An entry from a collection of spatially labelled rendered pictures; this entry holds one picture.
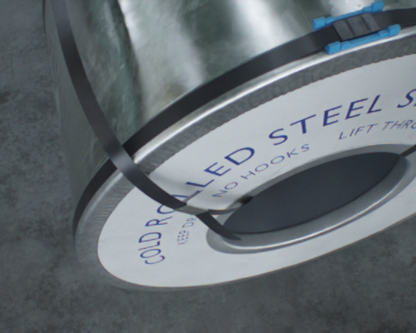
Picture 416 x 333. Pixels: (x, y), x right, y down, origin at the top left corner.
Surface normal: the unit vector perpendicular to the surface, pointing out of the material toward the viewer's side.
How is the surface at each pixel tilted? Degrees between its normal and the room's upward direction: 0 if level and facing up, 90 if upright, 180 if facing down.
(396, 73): 90
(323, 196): 26
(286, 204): 1
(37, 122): 0
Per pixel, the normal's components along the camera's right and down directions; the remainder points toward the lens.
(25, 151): -0.07, -0.45
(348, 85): 0.27, 0.85
